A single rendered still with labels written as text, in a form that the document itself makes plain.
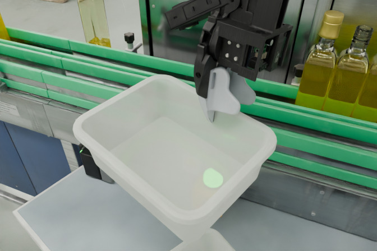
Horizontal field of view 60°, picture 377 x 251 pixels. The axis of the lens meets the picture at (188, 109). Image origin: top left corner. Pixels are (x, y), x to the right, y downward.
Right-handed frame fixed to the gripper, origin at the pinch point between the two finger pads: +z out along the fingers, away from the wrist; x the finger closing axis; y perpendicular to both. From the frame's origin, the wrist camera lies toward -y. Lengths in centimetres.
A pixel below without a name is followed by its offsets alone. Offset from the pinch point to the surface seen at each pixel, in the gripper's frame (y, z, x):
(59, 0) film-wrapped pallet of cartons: -335, 81, 177
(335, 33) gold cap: 5.6, -7.4, 30.2
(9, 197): -91, 87, 1
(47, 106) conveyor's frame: -50, 23, 2
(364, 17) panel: 6.7, -8.5, 45.3
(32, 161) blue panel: -68, 54, 3
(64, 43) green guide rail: -63, 13, 16
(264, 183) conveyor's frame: 4.5, 24.7, 20.1
